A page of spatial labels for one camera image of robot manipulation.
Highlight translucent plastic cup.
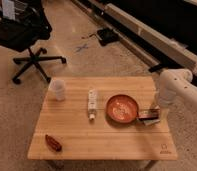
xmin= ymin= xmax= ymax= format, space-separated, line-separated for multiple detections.
xmin=49 ymin=80 xmax=65 ymax=101

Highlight black office chair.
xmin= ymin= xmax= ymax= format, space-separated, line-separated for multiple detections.
xmin=0 ymin=0 xmax=67 ymax=84

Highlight light wooden table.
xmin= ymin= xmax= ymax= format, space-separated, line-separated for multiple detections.
xmin=28 ymin=76 xmax=177 ymax=160

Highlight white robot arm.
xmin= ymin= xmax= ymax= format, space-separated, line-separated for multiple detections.
xmin=156 ymin=69 xmax=197 ymax=110

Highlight white tube bottle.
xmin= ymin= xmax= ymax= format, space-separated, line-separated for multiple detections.
xmin=88 ymin=89 xmax=97 ymax=120

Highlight dark rectangular eraser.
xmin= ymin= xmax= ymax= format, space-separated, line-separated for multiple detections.
xmin=138 ymin=109 xmax=160 ymax=120

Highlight long grey metal rail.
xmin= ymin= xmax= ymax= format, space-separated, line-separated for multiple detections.
xmin=74 ymin=0 xmax=197 ymax=76

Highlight black object on floor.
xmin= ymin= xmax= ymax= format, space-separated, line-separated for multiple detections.
xmin=97 ymin=28 xmax=119 ymax=46

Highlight dark red chili pepper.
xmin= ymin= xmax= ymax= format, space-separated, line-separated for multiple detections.
xmin=45 ymin=135 xmax=62 ymax=152

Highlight white sponge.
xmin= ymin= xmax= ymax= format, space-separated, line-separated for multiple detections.
xmin=141 ymin=119 xmax=160 ymax=126

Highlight orange round plate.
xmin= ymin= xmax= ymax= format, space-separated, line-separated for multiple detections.
xmin=106 ymin=94 xmax=139 ymax=123

